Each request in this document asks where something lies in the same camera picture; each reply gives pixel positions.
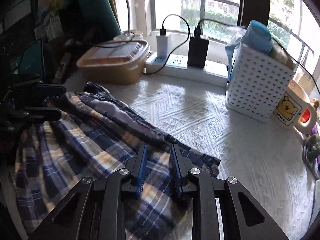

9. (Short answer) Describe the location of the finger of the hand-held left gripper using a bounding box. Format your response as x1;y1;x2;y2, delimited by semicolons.
24;106;62;123
30;84;67;98

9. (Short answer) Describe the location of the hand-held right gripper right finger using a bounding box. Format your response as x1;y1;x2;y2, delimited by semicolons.
171;144;290;240

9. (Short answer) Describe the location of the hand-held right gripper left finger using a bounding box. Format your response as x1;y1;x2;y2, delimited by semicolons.
29;144;148;240

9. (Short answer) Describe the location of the plaid checked shirt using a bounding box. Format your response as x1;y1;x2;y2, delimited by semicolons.
10;81;222;240

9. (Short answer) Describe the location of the white textured tablecloth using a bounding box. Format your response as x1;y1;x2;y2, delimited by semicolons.
60;74;317;240

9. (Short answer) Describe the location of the small white box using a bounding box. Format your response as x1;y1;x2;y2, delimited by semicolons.
46;17;63;38

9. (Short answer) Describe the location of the white desk lamp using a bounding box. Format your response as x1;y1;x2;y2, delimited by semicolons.
114;0;143;42

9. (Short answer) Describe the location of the dark teal curtain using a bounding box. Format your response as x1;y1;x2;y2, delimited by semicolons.
72;0;123;40

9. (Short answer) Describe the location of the white power strip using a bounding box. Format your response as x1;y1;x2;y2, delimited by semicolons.
145;51;229;87

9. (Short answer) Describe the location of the white perforated basket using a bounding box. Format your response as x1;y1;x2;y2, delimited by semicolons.
225;41;295;123

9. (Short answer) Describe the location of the black charger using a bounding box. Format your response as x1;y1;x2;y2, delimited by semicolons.
187;35;209;68

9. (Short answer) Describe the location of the white charger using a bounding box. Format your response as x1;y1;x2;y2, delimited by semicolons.
156;29;172;58

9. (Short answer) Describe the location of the bear print mug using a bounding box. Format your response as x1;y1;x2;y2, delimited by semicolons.
272;80;319;133

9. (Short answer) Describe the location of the clear bluish plastic bag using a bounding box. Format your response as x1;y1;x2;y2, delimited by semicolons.
225;25;250;80

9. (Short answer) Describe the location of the small green figurine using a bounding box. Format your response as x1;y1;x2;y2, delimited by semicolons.
302;134;320;178

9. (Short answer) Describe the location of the beige box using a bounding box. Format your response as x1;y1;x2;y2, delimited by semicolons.
269;40;298;70

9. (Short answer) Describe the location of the blue roll in basket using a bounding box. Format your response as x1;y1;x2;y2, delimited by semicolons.
244;20;273;54

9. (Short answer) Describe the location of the black charger cable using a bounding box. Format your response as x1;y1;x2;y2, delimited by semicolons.
196;19;320;85
146;14;191;75

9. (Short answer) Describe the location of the dark window frame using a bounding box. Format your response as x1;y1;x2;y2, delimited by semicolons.
236;0;272;28

